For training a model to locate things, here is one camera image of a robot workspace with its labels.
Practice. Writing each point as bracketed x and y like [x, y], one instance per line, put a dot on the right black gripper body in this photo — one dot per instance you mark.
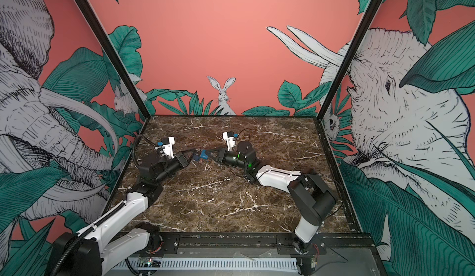
[233, 159]

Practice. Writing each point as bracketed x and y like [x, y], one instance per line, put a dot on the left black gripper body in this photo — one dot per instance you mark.
[171, 166]

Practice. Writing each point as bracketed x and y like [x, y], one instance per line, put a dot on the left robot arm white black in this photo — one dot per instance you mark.
[96, 249]

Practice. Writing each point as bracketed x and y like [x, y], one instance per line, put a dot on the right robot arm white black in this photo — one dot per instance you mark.
[311, 195]

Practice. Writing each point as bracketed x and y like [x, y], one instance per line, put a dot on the small green circuit board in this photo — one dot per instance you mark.
[149, 263]

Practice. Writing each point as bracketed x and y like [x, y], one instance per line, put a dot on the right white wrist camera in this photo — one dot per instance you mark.
[230, 139]

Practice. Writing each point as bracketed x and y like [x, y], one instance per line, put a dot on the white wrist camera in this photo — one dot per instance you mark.
[230, 139]
[165, 147]

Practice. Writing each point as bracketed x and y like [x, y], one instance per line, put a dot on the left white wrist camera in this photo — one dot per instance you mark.
[165, 147]

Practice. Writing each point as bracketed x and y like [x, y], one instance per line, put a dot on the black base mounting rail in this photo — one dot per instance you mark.
[284, 243]

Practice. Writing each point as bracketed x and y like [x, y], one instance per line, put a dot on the white slotted cable duct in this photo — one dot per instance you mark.
[228, 263]

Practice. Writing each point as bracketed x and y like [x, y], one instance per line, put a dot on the left black frame post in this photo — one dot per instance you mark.
[103, 38]

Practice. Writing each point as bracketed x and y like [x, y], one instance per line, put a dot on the black frame post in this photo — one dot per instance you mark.
[103, 38]
[360, 33]

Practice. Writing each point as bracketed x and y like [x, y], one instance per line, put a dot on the right black frame post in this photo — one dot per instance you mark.
[360, 33]

